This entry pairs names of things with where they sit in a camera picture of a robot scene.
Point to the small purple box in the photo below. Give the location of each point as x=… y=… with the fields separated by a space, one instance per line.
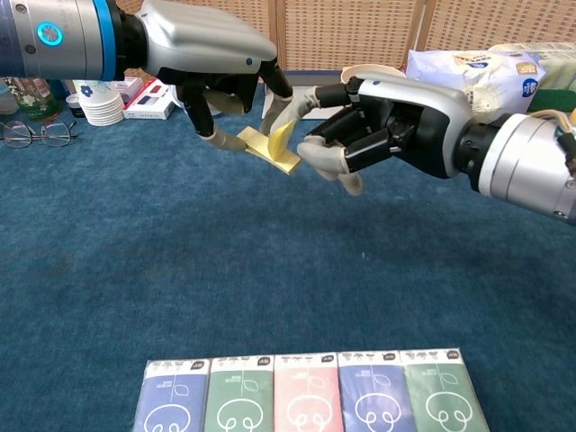
x=128 y=90

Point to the woven wooden screen panel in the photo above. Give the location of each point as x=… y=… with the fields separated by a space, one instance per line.
x=128 y=5
x=495 y=22
x=351 y=31
x=261 y=18

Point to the small dark jar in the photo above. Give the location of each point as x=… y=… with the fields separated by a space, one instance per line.
x=74 y=105

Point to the blue pocket tissue pack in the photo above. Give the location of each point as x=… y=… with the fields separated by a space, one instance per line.
x=373 y=396
x=173 y=400

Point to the green tea bottle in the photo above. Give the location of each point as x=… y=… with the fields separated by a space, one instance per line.
x=31 y=101

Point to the pink pocket tissue pack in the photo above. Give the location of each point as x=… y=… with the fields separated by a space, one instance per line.
x=306 y=400

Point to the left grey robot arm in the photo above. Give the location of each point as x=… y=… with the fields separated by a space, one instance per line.
x=54 y=45

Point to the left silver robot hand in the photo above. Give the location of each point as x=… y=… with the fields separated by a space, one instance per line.
x=202 y=36

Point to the pale green paper pack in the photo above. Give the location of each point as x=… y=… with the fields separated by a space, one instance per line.
x=558 y=63

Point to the grey cardboard tray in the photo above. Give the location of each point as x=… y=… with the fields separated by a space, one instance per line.
x=315 y=77

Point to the yellow sticky note pad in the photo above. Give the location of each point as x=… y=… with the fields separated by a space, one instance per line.
x=261 y=146

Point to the pale blue tissue bag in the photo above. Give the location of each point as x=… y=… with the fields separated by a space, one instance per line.
x=495 y=76

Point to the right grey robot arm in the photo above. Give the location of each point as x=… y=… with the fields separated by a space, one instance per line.
x=517 y=157

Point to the stack of floral paper cups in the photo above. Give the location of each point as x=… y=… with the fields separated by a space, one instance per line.
x=101 y=108

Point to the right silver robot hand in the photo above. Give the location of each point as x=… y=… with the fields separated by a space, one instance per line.
x=414 y=117

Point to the green pocket tissue pack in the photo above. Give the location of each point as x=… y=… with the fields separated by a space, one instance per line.
x=443 y=396
x=238 y=400

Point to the blue table carpet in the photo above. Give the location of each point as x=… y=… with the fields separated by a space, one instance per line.
x=288 y=261

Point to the white red blue carton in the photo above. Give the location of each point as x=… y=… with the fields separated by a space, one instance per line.
x=148 y=105

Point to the thin-framed eyeglasses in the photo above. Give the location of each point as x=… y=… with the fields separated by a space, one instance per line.
x=56 y=134

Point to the green and yellow scouring sponge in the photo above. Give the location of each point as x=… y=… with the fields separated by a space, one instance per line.
x=558 y=99

